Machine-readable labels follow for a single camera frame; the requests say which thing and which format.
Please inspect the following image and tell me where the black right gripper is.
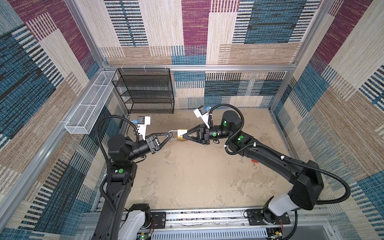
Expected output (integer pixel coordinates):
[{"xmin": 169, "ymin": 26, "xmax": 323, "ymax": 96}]
[{"xmin": 182, "ymin": 123, "xmax": 232, "ymax": 146}]

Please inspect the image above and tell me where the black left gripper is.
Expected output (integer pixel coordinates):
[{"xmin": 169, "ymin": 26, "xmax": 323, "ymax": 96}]
[{"xmin": 126, "ymin": 134, "xmax": 171, "ymax": 164}]

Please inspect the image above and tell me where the brass padlock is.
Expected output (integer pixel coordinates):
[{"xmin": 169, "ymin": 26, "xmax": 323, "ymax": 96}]
[{"xmin": 169, "ymin": 129, "xmax": 188, "ymax": 142}]

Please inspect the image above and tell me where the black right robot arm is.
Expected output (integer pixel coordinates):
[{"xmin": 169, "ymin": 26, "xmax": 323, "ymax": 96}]
[{"xmin": 183, "ymin": 106, "xmax": 324, "ymax": 225}]

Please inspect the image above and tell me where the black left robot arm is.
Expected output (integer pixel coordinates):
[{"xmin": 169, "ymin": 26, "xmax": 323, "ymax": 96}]
[{"xmin": 92, "ymin": 132, "xmax": 173, "ymax": 240}]

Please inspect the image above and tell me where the small red padlock with key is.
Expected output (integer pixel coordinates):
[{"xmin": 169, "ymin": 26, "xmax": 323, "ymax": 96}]
[{"xmin": 252, "ymin": 160, "xmax": 259, "ymax": 169}]

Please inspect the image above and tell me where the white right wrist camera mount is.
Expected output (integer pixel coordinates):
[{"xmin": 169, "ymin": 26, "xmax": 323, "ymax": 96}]
[{"xmin": 194, "ymin": 106, "xmax": 211, "ymax": 129}]

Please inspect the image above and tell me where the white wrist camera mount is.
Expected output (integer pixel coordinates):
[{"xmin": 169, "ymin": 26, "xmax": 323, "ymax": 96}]
[
  {"xmin": 132, "ymin": 116, "xmax": 151, "ymax": 140},
  {"xmin": 194, "ymin": 106, "xmax": 211, "ymax": 129}
]

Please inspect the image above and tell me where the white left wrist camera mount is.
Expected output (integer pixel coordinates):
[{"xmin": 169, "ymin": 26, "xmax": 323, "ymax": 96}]
[{"xmin": 132, "ymin": 116, "xmax": 151, "ymax": 140}]

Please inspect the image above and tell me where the black wire mesh shelf rack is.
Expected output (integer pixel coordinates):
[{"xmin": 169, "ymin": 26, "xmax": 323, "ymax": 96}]
[{"xmin": 112, "ymin": 68, "xmax": 175, "ymax": 114}]

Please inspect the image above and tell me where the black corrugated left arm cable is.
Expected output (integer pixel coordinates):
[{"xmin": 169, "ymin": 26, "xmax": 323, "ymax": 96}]
[{"xmin": 95, "ymin": 115, "xmax": 140, "ymax": 212}]

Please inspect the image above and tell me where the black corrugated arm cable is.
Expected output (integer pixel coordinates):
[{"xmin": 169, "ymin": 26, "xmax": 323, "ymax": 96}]
[
  {"xmin": 208, "ymin": 103, "xmax": 352, "ymax": 240},
  {"xmin": 95, "ymin": 115, "xmax": 140, "ymax": 212}
]

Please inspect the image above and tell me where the white wire mesh wall basket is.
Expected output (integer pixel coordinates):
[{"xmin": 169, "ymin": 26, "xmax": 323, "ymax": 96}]
[{"xmin": 65, "ymin": 71, "xmax": 115, "ymax": 135}]

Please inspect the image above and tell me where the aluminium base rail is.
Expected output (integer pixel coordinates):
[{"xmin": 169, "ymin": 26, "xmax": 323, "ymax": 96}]
[{"xmin": 75, "ymin": 207, "xmax": 341, "ymax": 240}]

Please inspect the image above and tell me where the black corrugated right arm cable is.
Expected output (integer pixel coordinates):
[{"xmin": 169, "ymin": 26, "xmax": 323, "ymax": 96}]
[{"xmin": 208, "ymin": 103, "xmax": 352, "ymax": 240}]

